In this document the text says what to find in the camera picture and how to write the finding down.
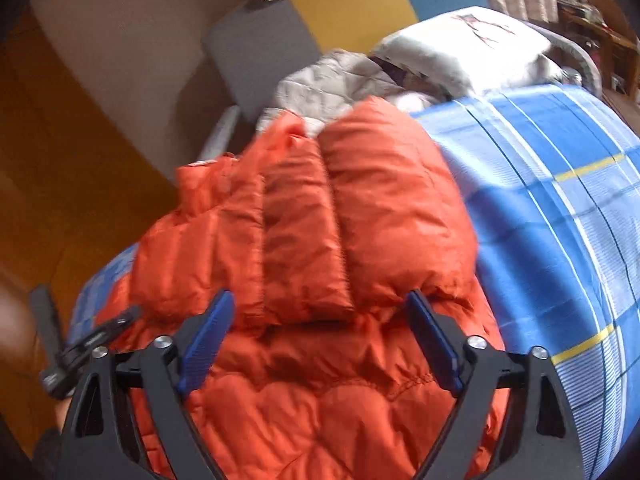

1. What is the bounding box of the blue plaid bed sheet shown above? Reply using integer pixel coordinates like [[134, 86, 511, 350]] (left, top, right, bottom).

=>
[[70, 86, 639, 479]]

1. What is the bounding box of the orange puffer down jacket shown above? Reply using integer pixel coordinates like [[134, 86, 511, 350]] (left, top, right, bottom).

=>
[[100, 99, 502, 479]]

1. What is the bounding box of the grey round fan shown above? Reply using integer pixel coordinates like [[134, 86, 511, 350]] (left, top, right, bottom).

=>
[[524, 22, 603, 99]]

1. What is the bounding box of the grey yellow blue headboard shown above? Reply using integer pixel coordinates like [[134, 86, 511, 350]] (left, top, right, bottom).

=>
[[204, 0, 488, 122]]

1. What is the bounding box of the white embroidered pillow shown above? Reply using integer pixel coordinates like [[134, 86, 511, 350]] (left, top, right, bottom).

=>
[[372, 6, 562, 99]]

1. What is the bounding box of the wooden cluttered side table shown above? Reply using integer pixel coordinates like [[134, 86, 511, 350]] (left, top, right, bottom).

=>
[[556, 0, 639, 102]]

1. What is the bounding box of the white bedside stool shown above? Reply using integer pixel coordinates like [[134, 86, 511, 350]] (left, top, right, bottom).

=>
[[198, 105, 241, 162]]

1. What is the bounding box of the beige quilted jacket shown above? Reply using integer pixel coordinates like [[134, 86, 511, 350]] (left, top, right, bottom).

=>
[[256, 49, 448, 138]]

